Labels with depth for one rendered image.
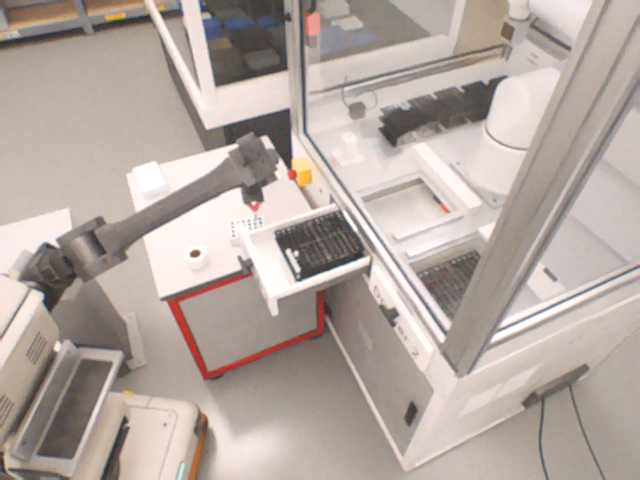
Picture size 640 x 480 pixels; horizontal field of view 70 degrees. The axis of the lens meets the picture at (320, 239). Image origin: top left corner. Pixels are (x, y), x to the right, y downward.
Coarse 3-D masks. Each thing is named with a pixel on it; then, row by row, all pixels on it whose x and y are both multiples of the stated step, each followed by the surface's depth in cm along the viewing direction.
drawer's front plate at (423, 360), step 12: (372, 276) 131; (384, 276) 127; (372, 288) 135; (384, 288) 126; (384, 300) 128; (396, 300) 122; (408, 312) 120; (396, 324) 126; (408, 324) 118; (408, 336) 121; (420, 336) 115; (408, 348) 124; (420, 348) 116; (432, 348) 113; (420, 360) 119
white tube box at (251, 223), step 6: (228, 222) 157; (234, 222) 157; (246, 222) 157; (252, 222) 157; (258, 222) 157; (264, 222) 157; (228, 228) 155; (234, 228) 156; (246, 228) 156; (252, 228) 156; (234, 234) 154; (234, 240) 153
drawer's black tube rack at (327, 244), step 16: (320, 224) 143; (336, 224) 143; (288, 240) 143; (304, 240) 139; (320, 240) 139; (336, 240) 141; (352, 240) 139; (304, 256) 139; (320, 256) 135; (336, 256) 135; (352, 256) 139; (304, 272) 134; (320, 272) 136
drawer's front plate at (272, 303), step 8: (240, 224) 139; (240, 232) 138; (240, 240) 145; (248, 240) 135; (248, 248) 133; (248, 256) 138; (256, 256) 131; (256, 264) 129; (256, 272) 133; (264, 272) 128; (264, 280) 126; (264, 288) 127; (272, 288) 124; (264, 296) 134; (272, 296) 123; (272, 304) 126; (272, 312) 129
